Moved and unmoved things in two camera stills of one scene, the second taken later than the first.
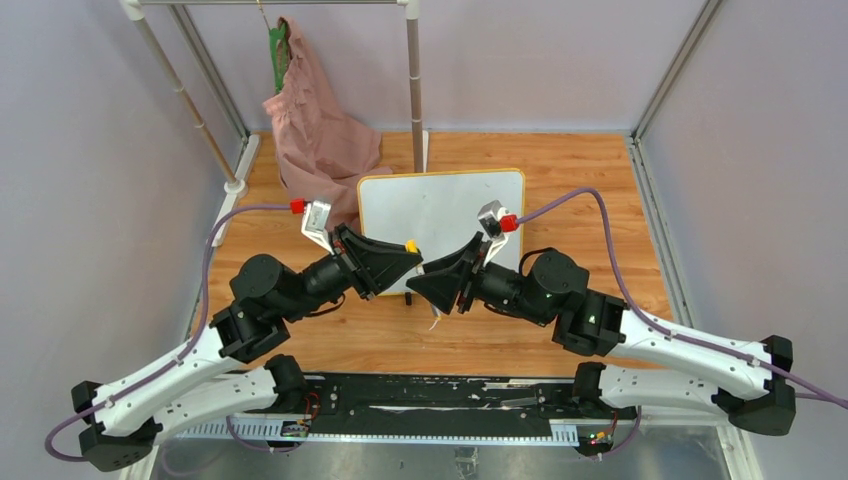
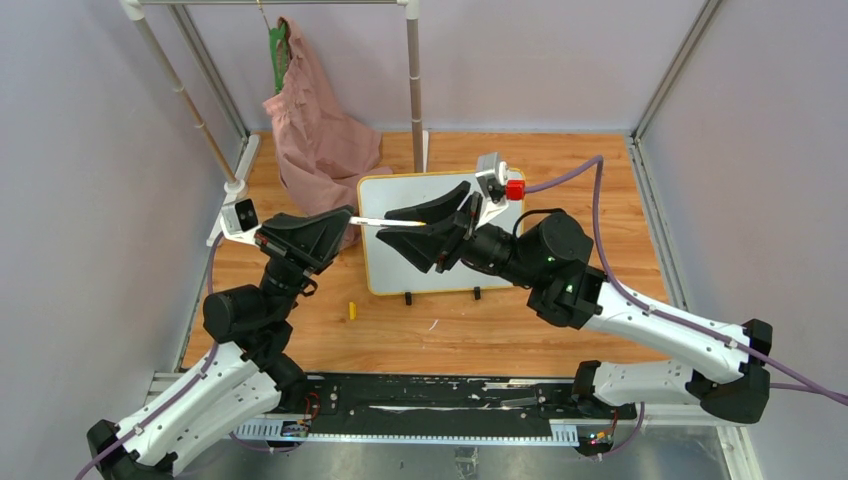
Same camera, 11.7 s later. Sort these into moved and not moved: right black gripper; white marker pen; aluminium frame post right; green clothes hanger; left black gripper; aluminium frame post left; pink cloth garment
Moved: white marker pen; right black gripper; left black gripper
Not moved: aluminium frame post left; green clothes hanger; aluminium frame post right; pink cloth garment
